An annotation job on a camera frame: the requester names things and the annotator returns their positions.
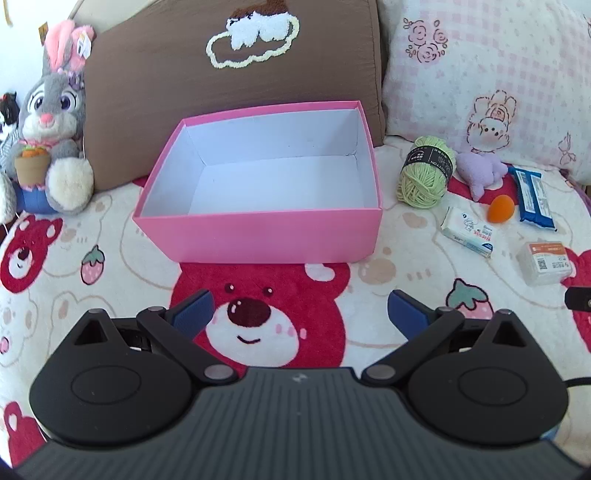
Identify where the clear box with orange label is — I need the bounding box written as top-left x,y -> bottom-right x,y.
524,241 -> 573,287

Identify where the purple plush toy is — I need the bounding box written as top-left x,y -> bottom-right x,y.
455,150 -> 509,202

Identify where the bear printed blanket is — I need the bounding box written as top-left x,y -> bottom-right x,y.
0,134 -> 591,467

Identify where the green yarn ball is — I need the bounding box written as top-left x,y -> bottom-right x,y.
397,135 -> 458,208

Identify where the orange makeup sponge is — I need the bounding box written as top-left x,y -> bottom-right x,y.
489,195 -> 514,224

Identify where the black and white plush toy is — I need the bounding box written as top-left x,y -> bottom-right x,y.
0,91 -> 21,174

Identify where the brown embroidered pillow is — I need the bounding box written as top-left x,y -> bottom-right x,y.
83,0 -> 386,192

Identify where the grey rabbit plush toy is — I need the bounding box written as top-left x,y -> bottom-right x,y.
11,21 -> 96,215

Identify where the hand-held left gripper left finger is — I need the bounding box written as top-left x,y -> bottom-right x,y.
69,290 -> 238,386

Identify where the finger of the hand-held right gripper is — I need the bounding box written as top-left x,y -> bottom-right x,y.
564,286 -> 591,315

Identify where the white tissue pack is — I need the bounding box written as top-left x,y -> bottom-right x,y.
441,206 -> 500,258

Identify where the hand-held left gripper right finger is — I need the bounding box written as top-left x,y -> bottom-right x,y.
361,290 -> 529,386

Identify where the blue wipes packet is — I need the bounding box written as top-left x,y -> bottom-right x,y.
508,165 -> 558,232

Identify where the pink checked pillow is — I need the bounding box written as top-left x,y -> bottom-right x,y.
381,0 -> 591,185

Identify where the pink cardboard box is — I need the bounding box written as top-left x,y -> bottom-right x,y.
133,100 -> 384,265

